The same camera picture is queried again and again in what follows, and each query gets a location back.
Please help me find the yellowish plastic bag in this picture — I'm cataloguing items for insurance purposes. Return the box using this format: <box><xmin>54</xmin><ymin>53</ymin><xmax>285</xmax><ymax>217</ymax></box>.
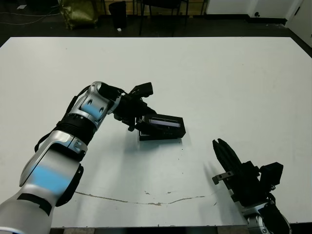
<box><xmin>58</xmin><ymin>0</ymin><xmax>98</xmax><ymax>31</ymax></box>

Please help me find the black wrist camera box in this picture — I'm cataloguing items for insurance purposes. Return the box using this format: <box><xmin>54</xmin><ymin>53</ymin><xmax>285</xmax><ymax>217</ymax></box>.
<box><xmin>259</xmin><ymin>162</ymin><xmax>284</xmax><ymax>188</ymax></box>
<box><xmin>129</xmin><ymin>82</ymin><xmax>154</xmax><ymax>98</ymax></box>

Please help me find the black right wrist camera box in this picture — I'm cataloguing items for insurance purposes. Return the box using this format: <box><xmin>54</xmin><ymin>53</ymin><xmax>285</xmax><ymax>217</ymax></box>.
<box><xmin>259</xmin><ymin>162</ymin><xmax>284</xmax><ymax>188</ymax></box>

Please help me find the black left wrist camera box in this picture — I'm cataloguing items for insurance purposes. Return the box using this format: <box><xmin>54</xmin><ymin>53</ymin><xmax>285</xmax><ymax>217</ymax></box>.
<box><xmin>129</xmin><ymin>82</ymin><xmax>154</xmax><ymax>98</ymax></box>

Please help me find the thin light floor cable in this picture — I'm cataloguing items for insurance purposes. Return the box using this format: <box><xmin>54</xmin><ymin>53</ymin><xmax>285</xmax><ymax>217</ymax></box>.
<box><xmin>0</xmin><ymin>8</ymin><xmax>61</xmax><ymax>25</ymax></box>

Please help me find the black office chair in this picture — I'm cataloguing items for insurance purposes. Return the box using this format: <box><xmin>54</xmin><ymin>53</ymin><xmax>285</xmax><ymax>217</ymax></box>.
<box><xmin>138</xmin><ymin>0</ymin><xmax>189</xmax><ymax>38</ymax></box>

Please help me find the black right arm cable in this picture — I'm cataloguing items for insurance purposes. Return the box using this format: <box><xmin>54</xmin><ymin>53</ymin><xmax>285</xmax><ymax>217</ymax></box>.
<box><xmin>266</xmin><ymin>184</ymin><xmax>278</xmax><ymax>203</ymax></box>

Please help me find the black waste bin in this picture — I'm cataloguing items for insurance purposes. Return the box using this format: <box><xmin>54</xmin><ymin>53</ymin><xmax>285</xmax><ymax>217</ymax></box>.
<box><xmin>108</xmin><ymin>1</ymin><xmax>128</xmax><ymax>29</ymax></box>

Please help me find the black box base white insert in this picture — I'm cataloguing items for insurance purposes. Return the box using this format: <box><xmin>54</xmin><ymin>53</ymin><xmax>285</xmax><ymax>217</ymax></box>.
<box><xmin>139</xmin><ymin>131</ymin><xmax>184</xmax><ymax>142</ymax></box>

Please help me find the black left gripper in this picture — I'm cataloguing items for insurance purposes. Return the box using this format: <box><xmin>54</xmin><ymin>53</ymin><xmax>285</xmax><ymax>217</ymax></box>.
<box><xmin>113</xmin><ymin>94</ymin><xmax>158</xmax><ymax>137</ymax></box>

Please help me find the black printed box lid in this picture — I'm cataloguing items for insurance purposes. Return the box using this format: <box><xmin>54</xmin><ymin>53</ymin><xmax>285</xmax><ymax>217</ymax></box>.
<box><xmin>135</xmin><ymin>114</ymin><xmax>187</xmax><ymax>140</ymax></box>

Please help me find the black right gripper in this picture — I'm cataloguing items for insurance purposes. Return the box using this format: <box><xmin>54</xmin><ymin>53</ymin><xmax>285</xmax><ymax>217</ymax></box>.
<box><xmin>212</xmin><ymin>138</ymin><xmax>271</xmax><ymax>208</ymax></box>

